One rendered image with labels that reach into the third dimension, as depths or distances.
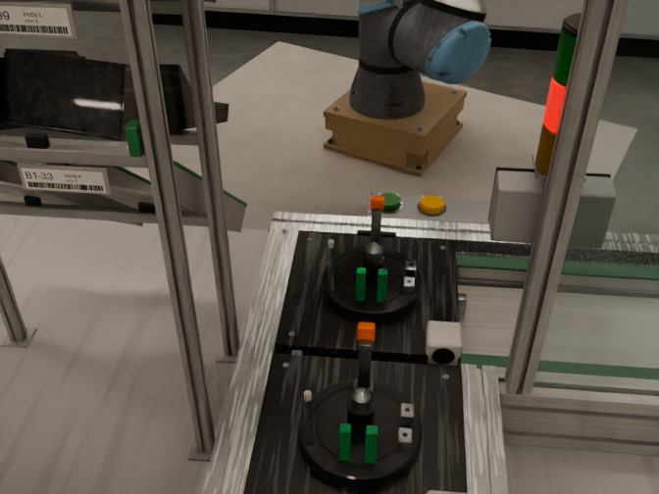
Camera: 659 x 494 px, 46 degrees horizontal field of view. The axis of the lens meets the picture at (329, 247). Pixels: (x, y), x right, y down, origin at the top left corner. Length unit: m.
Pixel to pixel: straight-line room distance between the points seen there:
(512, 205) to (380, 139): 0.71
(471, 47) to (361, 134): 0.29
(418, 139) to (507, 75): 2.44
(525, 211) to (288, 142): 0.86
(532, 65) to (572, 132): 3.27
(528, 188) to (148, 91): 0.39
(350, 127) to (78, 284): 0.60
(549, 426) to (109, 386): 0.60
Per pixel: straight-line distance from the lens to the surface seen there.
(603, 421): 1.05
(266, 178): 1.51
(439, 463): 0.91
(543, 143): 0.81
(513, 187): 0.83
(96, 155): 0.77
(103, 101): 0.80
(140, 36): 0.69
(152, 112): 0.72
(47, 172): 0.79
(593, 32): 0.72
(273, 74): 1.90
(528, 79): 3.89
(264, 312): 1.08
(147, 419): 1.10
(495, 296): 1.18
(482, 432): 0.96
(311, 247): 1.16
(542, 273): 0.86
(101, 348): 1.21
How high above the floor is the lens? 1.70
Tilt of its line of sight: 39 degrees down
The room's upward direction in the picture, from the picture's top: straight up
